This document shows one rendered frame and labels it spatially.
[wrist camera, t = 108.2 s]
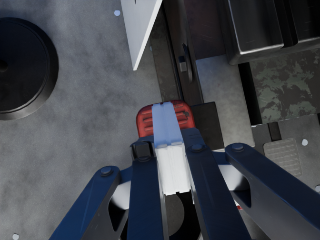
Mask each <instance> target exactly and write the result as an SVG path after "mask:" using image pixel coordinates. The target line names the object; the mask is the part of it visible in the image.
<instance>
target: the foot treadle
mask: <svg viewBox="0 0 320 240"><path fill-rule="evenodd" d="M267 125H268V128H269V132H270V138H271V142H267V143H264V144H263V146H262V148H263V152H264V156H265V157H267V158H268V159H270V160H271V161H273V162H274V163H276V164H277V165H279V166H280V167H281V168H283V169H284V170H286V171H287V172H288V173H290V174H291V175H293V176H294V177H296V178H298V177H301V176H302V175H303V172H302V168H301V163H300V158H299V153H298V149H297V145H296V141H295V140H294V139H293V138H289V139H284V140H282V138H281V134H280V129H279V125H278V122H272V123H267Z"/></svg>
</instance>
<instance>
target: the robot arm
mask: <svg viewBox="0 0 320 240"><path fill-rule="evenodd" d="M152 120H153V133H154V135H151V136H146V137H140V138H139V139H138V140H137V141H136V142H134V143H132V144H131V145H130V147H129V148H130V153H131V157H132V165H131V166H130V167H128V168H126V169H124V170H121V171H120V169H119V167H117V166H105V167H102V168H101V169H99V170H97V171H96V172H95V174H94V175H93V176H92V178H91V179H90V181H89V182H88V184H87V185H86V187H85V188H84V190H83V191H82V192H81V194H80V195H79V196H78V198H77V199H76V201H75V202H74V204H73V205H72V207H71V208H70V210H69V211H68V212H67V214H66V215H65V217H64V218H63V220H62V221H61V222H60V224H59V225H58V227H57V228H56V230H55V231H54V232H53V234H52V235H51V237H50V238H49V240H119V238H120V235H121V233H122V230H123V228H124V225H125V223H126V221H127V218H128V227H127V240H169V232H168V223H167V214H166V206H165V197H164V194H166V195H171V194H176V192H177V191H179V192H180V193H182V192H187V191H190V190H191V193H192V200H193V204H194V205H195V209H196V213H197V216H198V220H199V224H200V229H201V233H202V237H203V240H252V238H251V236H250V234H249V232H248V230H247V227H246V225H245V223H244V221H243V219H242V217H241V214H240V212H239V210H238V208H237V206H236V203H235V201H236V202H237V203H238V204H239V205H240V206H241V207H242V209H243V210H244V211H245V212H246V213H247V214H248V215H249V216H250V217H251V218H252V219H253V221H254V222H255V223H256V224H257V225H258V226H259V227H260V228H261V229H262V230H263V231H264V233H265V234H266V235H267V236H268V237H269V238H270V239H271V240H320V194H319V193H317V192H316V191H315V190H313V189H312V188H310V187H309V186H308V185H306V184H305V183H303V182H302V181H300V180H299V179H297V178H296V177H294V176H293V175H291V174H290V173H288V172H287V171H286V170H284V169H283V168H281V167H280V166H279V165H277V164H276V163H274V162H273V161H271V160H270V159H268V158H267V157H265V156H264V155H262V154H261V153H259V152H258V151H257V150H255V149H254V148H252V147H251V146H250V145H248V144H245V143H240V142H238V143H233V144H230V145H227V146H226V147H225V152H215V151H211V150H210V147H209V146H208V145H206V144H205V142H204V140H203V138H202V136H201V134H200V131H199V130H198V129H196V128H195V127H194V128H188V129H182V130H180V127H179V124H178V121H177V117H176V114H175V110H174V107H173V104H172V103H171V102H170V101H169V102H164V103H163V104H161V105H160V103H159V104H153V106H152ZM234 200H235V201H234ZM253 240H256V239H253Z"/></svg>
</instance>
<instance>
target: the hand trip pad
mask: <svg viewBox="0 0 320 240"><path fill-rule="evenodd" d="M165 102H169V101H165ZM170 102H171V103H172V104H173V107H174V110H175V114H176V117H177V121H178V124H179V127H180V130H182V129H188V128H194V127H195V122H194V117H193V113H192V110H191V107H190V105H189V104H188V103H187V102H185V101H182V100H170ZM163 103H164V102H160V105H161V104H163ZM157 104H159V103H157ZM152 106H153V104H151V105H147V106H145V107H142V108H141V109H140V110H139V111H138V114H137V116H136V125H137V130H138V136H139V138H140V137H146V136H151V135H154V133H153V120H152ZM195 128H196V127H195Z"/></svg>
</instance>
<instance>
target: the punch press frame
mask: <svg viewBox="0 0 320 240"><path fill-rule="evenodd" d="M238 67H239V72H240V78H241V82H242V87H243V91H244V96H245V100H246V104H247V109H248V114H249V118H250V124H251V126H257V125H262V124H267V123H272V122H277V121H282V120H288V119H293V118H298V117H303V116H308V115H313V114H318V113H320V48H316V49H311V50H305V51H300V52H295V53H291V54H286V55H281V56H276V57H271V58H266V59H261V60H256V61H251V62H246V63H241V64H238Z"/></svg>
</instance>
